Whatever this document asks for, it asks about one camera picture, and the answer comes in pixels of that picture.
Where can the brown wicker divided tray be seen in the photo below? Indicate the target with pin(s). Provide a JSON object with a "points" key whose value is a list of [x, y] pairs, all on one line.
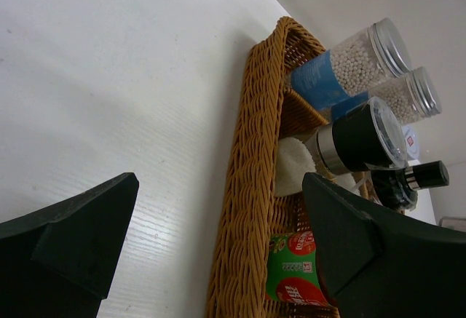
{"points": [[251, 211]]}

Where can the white-lid blue-label shaker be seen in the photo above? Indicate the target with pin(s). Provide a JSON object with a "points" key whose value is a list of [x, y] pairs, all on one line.
{"points": [[411, 97]]}

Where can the black-cap white bottle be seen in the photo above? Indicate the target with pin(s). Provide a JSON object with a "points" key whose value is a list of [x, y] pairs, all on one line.
{"points": [[398, 189]]}

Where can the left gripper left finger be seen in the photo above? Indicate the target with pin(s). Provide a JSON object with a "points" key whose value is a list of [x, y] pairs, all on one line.
{"points": [[60, 261]]}

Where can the black-top salt grinder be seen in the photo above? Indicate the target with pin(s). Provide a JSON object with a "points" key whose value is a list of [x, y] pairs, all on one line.
{"points": [[368, 137]]}

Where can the yellow-cap hot sauce bottle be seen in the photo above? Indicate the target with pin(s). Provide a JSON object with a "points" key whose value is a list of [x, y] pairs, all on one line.
{"points": [[292, 273]]}

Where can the red-label spice jar back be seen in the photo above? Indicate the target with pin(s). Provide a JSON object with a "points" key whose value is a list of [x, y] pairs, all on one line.
{"points": [[412, 142]]}

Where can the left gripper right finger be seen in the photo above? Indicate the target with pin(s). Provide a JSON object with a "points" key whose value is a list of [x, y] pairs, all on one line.
{"points": [[376, 262]]}

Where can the silver-lid spice jar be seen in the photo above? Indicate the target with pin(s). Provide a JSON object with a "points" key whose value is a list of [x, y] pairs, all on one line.
{"points": [[362, 61]]}

